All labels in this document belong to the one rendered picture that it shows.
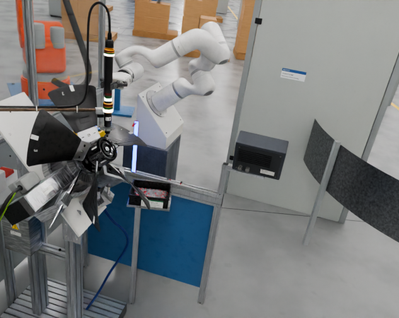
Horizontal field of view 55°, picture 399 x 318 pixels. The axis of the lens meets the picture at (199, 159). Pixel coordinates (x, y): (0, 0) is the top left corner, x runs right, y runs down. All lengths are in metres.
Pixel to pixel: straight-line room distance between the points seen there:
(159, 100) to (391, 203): 1.65
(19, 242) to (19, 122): 0.60
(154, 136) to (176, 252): 0.76
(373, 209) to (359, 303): 0.71
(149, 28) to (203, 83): 8.86
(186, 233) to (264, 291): 0.81
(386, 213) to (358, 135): 0.91
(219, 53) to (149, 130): 0.77
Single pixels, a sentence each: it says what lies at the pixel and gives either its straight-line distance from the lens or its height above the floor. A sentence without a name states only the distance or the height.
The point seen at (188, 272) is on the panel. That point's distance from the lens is 2.63.
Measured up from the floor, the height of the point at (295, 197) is 0.15.
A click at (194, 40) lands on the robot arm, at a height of 1.69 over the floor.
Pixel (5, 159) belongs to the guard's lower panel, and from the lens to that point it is 2.51.
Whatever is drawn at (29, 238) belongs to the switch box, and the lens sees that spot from 2.07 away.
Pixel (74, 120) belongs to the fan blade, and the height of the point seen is 1.30.
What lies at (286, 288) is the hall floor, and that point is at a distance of 3.03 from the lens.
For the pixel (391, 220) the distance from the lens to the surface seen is 2.88.
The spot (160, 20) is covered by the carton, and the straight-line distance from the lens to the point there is 11.06.
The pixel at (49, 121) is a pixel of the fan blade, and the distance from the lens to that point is 1.64.
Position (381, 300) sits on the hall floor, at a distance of 3.29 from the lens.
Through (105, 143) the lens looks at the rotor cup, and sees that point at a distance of 1.80.
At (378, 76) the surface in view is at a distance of 3.43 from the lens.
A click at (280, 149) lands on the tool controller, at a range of 1.99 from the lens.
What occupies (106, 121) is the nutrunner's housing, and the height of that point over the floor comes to 1.32.
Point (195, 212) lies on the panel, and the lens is 2.34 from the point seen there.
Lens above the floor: 2.02
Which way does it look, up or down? 27 degrees down
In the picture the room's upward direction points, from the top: 8 degrees clockwise
